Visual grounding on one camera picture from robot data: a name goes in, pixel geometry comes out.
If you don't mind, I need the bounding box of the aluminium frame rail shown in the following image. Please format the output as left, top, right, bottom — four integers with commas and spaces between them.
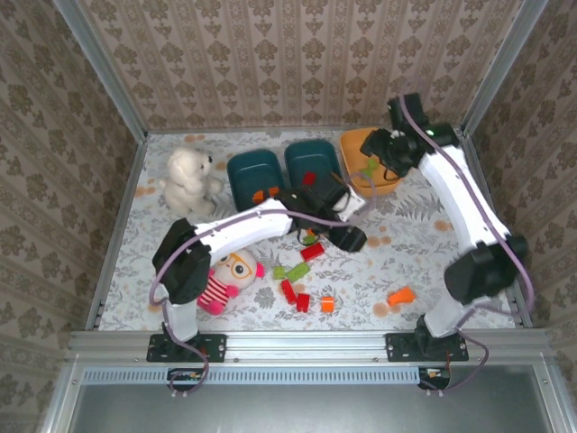
67, 330, 549, 364

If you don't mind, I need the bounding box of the floral table mat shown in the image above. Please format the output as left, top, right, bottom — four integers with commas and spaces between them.
97, 128, 518, 333

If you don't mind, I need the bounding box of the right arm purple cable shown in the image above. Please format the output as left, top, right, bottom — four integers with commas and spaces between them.
399, 97, 536, 394

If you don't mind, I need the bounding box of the orange sloped lego piece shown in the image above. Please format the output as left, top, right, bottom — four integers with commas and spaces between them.
387, 287, 416, 308

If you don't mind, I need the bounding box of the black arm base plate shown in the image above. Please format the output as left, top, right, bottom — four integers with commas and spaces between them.
147, 332, 227, 364
386, 332, 470, 364

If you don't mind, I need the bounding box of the aluminium side rail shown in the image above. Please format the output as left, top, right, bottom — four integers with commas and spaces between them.
84, 133, 150, 333
458, 129, 534, 329

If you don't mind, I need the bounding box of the pink plush doll with glasses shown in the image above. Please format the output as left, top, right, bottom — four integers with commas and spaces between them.
197, 246, 266, 316

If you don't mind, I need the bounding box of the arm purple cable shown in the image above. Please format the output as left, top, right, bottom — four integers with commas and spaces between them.
150, 173, 376, 401
399, 97, 536, 394

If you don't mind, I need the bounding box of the dark teal plastic container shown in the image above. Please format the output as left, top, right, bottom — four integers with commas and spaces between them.
283, 138, 346, 199
225, 149, 289, 213

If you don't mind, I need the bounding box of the long green lego brick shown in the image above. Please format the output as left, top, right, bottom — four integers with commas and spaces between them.
286, 262, 312, 284

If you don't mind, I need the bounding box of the black cable outlet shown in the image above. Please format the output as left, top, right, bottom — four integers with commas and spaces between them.
417, 365, 452, 390

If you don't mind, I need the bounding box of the aluminium frame post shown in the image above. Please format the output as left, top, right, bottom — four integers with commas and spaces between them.
52, 0, 150, 142
460, 0, 550, 136

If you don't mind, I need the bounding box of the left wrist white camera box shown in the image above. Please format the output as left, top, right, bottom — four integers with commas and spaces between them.
332, 188, 367, 223

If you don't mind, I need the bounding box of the slotted grey cable duct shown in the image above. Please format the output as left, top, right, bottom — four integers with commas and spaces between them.
82, 365, 423, 386

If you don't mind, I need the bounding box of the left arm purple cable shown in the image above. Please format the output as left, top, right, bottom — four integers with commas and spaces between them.
150, 173, 376, 401

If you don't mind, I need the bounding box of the thin aluminium rail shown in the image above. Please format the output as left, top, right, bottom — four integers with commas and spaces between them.
146, 124, 465, 134

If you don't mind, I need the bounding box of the white plush teddy bear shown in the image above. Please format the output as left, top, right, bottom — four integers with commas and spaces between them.
158, 146, 224, 217

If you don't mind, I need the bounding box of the orange plastic container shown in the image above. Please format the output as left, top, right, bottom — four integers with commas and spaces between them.
340, 127, 402, 199

